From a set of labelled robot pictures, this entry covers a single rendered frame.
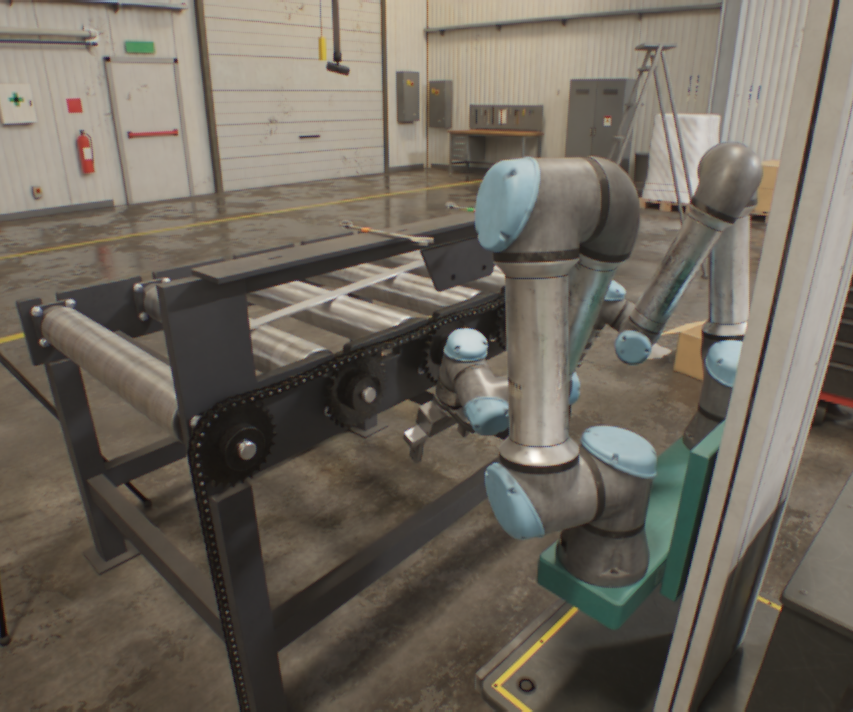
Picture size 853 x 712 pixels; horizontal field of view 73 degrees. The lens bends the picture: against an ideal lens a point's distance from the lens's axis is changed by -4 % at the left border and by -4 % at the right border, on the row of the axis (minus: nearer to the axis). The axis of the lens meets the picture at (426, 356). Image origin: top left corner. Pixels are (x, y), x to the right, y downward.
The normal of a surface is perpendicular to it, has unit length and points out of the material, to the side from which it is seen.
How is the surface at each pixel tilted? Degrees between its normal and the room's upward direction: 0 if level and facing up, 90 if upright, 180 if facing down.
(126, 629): 0
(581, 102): 90
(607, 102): 90
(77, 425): 90
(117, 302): 90
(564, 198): 74
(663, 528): 0
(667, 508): 0
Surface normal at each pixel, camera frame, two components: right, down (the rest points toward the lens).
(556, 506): 0.33, 0.20
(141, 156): 0.74, 0.26
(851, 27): -0.72, 0.27
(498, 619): 0.00, -0.92
